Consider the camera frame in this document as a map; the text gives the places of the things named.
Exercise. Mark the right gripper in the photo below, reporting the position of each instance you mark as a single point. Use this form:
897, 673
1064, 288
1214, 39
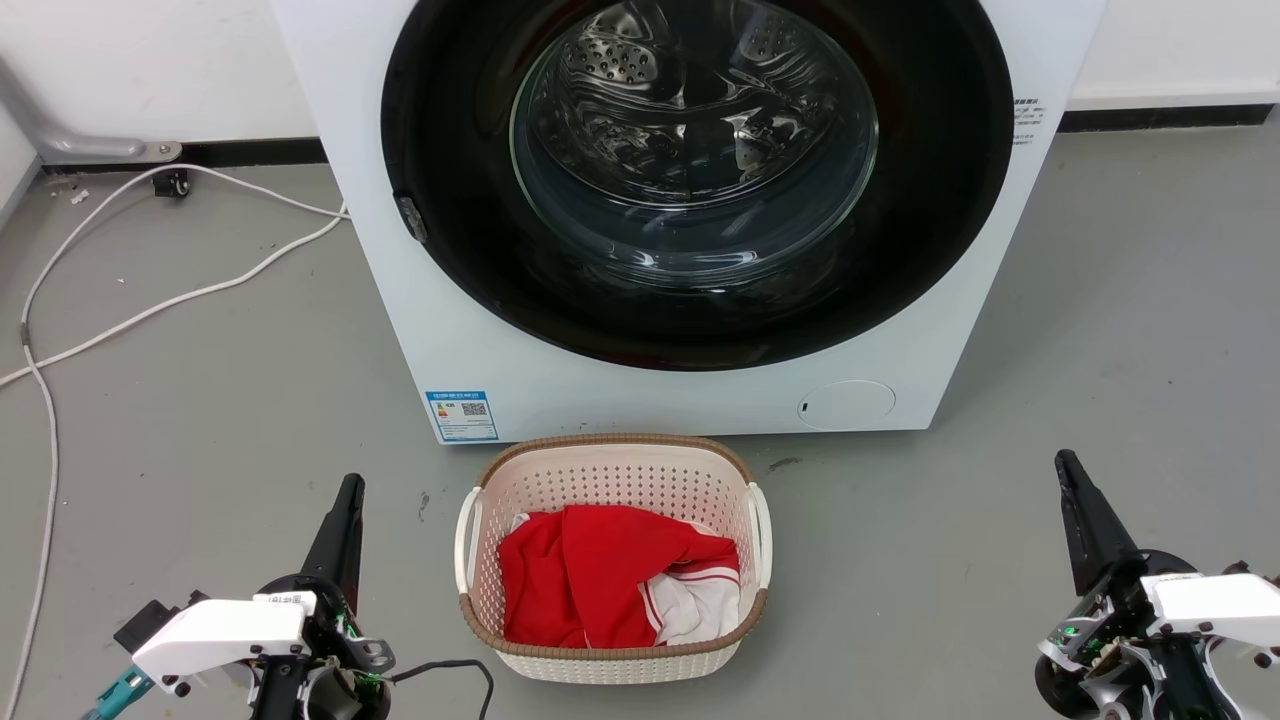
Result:
1170, 640

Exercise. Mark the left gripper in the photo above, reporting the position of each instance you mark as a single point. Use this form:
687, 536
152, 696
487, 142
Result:
225, 635

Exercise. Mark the cream perforated laundry basket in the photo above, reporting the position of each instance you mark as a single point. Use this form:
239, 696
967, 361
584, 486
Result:
610, 475

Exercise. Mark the blue energy label sticker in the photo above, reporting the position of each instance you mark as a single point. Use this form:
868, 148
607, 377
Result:
461, 415

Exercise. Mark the round white filter cover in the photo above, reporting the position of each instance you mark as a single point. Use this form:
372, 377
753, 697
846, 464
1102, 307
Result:
846, 405

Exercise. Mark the white front-load washing machine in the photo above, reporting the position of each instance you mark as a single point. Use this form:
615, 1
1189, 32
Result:
620, 400

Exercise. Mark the round black glass washer door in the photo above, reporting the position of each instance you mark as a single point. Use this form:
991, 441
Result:
930, 200

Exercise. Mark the white garment with red stripes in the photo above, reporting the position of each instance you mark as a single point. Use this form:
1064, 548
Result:
700, 605

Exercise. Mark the grey drain pipe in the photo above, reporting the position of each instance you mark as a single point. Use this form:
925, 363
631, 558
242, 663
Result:
60, 140

